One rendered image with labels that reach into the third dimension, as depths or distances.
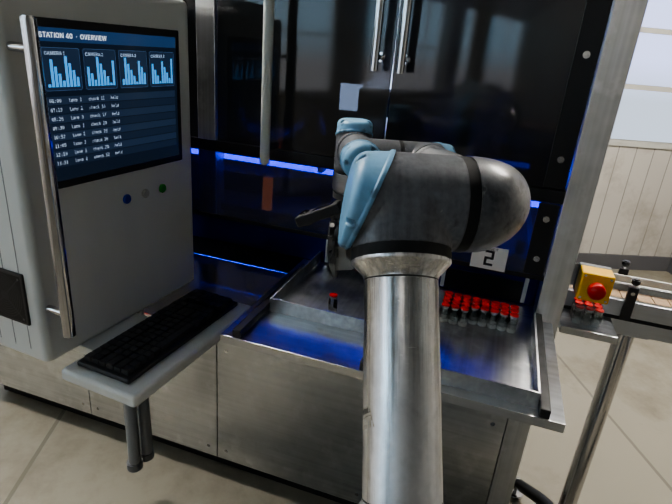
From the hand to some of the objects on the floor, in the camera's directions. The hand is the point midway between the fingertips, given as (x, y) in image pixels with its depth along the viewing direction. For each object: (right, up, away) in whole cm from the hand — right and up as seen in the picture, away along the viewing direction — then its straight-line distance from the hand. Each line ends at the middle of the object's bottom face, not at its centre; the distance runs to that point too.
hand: (333, 272), depth 119 cm
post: (+47, -93, +43) cm, 113 cm away
